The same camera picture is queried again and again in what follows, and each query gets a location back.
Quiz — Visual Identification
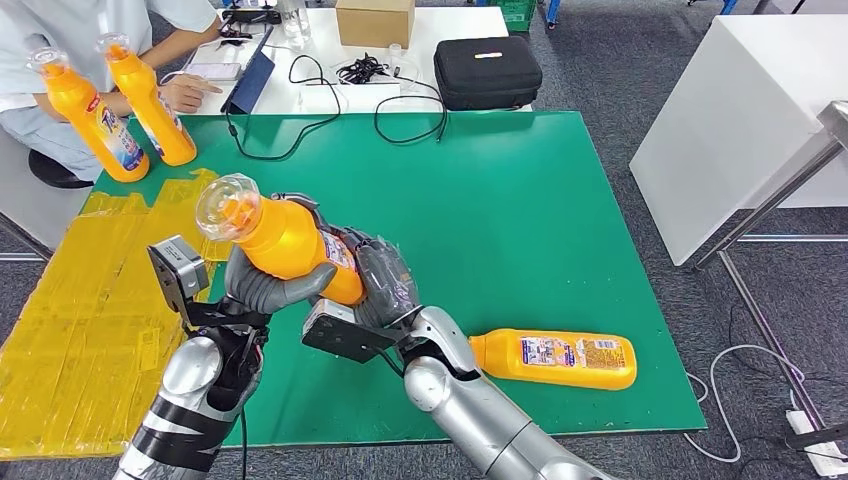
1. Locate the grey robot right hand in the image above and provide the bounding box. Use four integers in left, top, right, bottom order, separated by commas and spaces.
327, 225, 423, 331

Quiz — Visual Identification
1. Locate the orange detergent bottle clear cap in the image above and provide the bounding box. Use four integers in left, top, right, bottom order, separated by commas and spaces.
468, 329, 639, 392
26, 47, 151, 184
195, 173, 367, 307
95, 33, 199, 168

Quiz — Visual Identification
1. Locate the black zip case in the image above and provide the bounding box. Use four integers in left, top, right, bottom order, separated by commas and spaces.
433, 36, 545, 113

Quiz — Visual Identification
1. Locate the dark blue tablet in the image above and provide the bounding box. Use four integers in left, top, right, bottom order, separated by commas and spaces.
220, 25, 275, 117

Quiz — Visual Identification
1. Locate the brown cardboard box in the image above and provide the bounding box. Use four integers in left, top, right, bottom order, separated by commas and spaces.
335, 0, 417, 50

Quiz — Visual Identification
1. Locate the white table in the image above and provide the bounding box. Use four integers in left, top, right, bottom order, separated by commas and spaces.
627, 13, 848, 268
168, 5, 533, 117

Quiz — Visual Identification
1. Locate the person's right hand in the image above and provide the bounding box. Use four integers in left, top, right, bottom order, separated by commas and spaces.
158, 72, 225, 115

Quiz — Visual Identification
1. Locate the green plastic crate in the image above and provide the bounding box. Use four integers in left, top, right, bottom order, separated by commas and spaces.
488, 0, 538, 34

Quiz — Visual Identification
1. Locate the yellow tape patch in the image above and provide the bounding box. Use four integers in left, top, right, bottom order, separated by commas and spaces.
0, 168, 234, 462

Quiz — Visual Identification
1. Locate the black round stool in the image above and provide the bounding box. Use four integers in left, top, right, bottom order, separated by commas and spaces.
27, 148, 94, 191

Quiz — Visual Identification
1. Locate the silver metal stand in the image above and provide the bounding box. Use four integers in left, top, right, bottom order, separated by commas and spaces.
685, 99, 848, 452

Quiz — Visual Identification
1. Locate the person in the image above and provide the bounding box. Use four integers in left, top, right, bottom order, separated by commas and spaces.
0, 0, 225, 183

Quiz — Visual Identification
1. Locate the white power strip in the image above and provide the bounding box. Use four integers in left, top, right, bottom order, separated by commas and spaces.
784, 409, 848, 480

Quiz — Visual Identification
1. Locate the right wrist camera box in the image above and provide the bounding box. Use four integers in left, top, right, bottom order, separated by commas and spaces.
301, 298, 409, 366

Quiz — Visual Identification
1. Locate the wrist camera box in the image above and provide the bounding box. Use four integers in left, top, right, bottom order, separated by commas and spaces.
146, 235, 211, 314
301, 298, 409, 366

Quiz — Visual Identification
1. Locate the black cable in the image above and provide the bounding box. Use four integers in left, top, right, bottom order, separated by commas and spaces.
372, 74, 450, 146
223, 54, 342, 163

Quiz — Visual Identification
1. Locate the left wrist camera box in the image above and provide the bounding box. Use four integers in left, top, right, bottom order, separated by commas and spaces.
146, 235, 211, 314

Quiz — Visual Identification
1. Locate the bundle of black cables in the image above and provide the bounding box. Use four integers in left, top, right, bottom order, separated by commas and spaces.
335, 54, 391, 87

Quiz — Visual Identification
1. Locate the white floor cable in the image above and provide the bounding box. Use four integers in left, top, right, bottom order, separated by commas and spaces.
682, 344, 808, 465

